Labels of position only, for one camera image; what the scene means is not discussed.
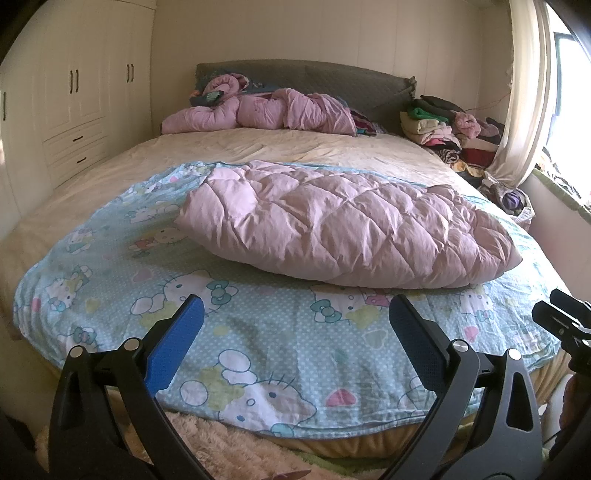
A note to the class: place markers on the blue cartoon printed blanket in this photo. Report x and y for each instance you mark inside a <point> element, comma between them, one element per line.
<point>277,332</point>

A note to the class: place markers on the cream built-in wardrobe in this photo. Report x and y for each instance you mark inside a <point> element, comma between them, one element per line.
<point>69,92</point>

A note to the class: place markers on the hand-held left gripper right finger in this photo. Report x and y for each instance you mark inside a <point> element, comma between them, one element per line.
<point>415,346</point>

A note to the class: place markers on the bag with purple cloth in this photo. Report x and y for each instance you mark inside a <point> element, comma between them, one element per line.
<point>512,201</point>

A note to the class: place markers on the bed with beige sheet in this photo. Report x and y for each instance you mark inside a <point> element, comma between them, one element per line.
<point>277,143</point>

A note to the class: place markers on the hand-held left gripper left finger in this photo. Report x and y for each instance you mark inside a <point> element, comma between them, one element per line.
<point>178,344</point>

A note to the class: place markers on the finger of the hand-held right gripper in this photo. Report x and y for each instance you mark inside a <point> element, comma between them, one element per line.
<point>551,318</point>
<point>570,300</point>

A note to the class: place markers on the window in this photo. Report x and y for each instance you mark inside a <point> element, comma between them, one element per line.
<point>572,92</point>

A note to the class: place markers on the colourful green-edged windowsill cloth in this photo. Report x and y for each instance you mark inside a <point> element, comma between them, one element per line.
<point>563,184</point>

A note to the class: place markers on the dark patterned clothes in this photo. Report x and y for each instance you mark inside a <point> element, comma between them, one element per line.
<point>364,124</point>

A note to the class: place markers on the beige fluffy blanket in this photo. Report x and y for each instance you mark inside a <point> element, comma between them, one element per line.
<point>207,447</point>

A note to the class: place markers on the pile of folded clothes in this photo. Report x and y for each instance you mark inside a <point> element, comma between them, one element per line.
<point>425,127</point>

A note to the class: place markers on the pink quilted jacket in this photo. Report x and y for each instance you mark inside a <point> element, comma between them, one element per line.
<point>346,230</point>

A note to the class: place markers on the grey padded headboard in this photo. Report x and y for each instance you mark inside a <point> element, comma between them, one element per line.
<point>323,78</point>

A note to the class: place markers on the crumpled pink quilted garment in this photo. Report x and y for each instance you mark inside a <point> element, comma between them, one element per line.
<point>277,108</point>

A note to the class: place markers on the dark teal printed cloth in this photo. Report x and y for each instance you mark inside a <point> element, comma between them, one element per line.
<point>210,97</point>

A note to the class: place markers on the cream curtain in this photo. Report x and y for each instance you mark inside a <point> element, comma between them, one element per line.
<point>526,92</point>

